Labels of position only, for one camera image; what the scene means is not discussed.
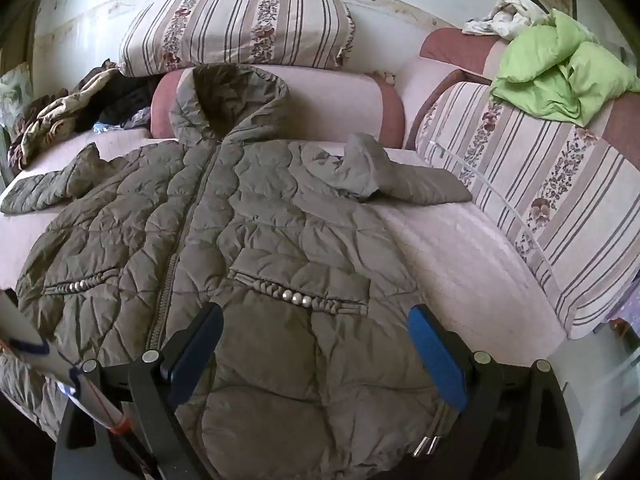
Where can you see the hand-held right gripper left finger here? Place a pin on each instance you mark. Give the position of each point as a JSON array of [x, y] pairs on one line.
[[197, 350]]

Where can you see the beige patterned cloth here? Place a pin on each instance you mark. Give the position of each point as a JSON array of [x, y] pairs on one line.
[[60, 110]]

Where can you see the pink cylindrical bolster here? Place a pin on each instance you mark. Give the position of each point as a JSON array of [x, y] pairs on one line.
[[340, 105]]

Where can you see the white crumpled cloth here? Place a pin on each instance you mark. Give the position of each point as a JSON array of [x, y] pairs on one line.
[[500, 17]]

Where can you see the pink sofa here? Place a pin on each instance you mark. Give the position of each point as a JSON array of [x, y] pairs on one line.
[[450, 270]]

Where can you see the white rod with red band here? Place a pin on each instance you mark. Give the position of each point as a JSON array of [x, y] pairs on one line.
[[45, 345]]

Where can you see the green blanket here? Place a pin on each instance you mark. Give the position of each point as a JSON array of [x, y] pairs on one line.
[[555, 75]]

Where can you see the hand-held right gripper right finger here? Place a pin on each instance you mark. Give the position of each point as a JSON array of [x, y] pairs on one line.
[[432, 347]]

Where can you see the olive quilted hooded jacket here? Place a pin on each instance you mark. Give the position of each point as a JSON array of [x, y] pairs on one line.
[[275, 210]]

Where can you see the dark clothes pile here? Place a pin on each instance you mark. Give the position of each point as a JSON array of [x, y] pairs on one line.
[[125, 105]]

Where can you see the pale floral pillow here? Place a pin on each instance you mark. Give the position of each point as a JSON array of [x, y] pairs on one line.
[[15, 92]]

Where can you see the striped floral cushion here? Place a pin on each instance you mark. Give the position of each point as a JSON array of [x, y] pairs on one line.
[[225, 25], [550, 185]]

